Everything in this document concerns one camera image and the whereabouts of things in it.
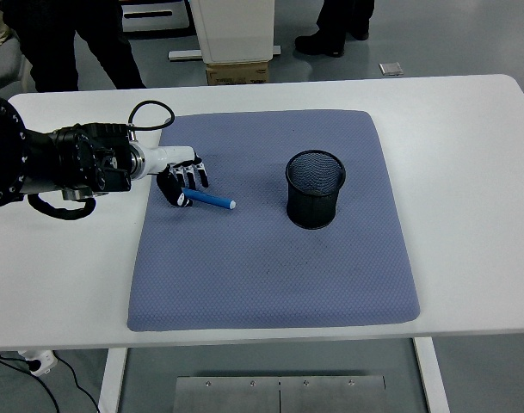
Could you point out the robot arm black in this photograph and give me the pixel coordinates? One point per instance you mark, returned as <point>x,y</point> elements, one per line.
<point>59,163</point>

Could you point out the white device with black slot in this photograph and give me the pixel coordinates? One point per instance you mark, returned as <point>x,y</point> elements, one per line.
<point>158,23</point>

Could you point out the cardboard box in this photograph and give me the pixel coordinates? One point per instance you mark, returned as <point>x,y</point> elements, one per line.
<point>238,74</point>

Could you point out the blue marker with clear cap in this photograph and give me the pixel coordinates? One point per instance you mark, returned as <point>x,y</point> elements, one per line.
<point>214,201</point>

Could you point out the white table leg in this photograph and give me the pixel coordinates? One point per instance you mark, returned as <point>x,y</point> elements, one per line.
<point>430,378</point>
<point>112,383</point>

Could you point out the white flat base bar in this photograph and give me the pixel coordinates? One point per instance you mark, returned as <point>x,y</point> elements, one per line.
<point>184,54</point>

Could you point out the grey chair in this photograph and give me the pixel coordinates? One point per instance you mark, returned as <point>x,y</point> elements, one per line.
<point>1,64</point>

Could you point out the blue-grey quilted mat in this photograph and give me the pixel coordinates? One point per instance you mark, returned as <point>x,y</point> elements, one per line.
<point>253,266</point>

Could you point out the white pedestal cabinet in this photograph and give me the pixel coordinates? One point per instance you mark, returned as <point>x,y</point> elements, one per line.
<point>236,30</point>

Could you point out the person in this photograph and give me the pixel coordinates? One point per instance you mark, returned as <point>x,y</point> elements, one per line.
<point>51,43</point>
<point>334,26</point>

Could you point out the white power strip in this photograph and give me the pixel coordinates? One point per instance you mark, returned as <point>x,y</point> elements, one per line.
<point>42,361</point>

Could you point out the black mesh pen holder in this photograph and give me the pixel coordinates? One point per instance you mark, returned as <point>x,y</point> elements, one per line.
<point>315,206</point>

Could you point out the grey metal plate with screws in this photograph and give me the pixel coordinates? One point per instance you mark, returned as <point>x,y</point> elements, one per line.
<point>279,396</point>

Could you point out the small grey floor plate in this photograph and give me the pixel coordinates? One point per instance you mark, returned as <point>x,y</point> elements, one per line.
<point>390,69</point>

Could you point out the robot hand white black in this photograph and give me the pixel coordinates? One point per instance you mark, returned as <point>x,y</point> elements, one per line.
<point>164,157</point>

